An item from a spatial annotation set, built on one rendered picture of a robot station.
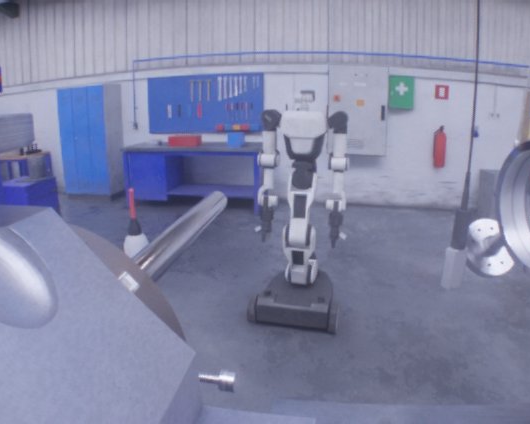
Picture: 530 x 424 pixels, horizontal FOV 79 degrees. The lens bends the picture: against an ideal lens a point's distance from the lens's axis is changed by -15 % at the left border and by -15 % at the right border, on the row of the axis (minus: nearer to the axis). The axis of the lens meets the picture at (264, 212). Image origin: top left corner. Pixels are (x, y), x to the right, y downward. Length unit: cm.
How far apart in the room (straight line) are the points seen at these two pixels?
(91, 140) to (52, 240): 567
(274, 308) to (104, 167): 413
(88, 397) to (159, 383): 7
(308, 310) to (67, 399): 217
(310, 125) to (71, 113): 457
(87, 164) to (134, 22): 233
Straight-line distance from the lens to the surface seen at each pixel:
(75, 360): 30
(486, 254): 132
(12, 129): 31
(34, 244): 34
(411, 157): 551
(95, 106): 592
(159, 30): 608
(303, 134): 226
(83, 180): 622
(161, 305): 48
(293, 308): 240
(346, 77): 504
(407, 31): 560
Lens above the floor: 141
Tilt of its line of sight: 16 degrees down
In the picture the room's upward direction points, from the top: straight up
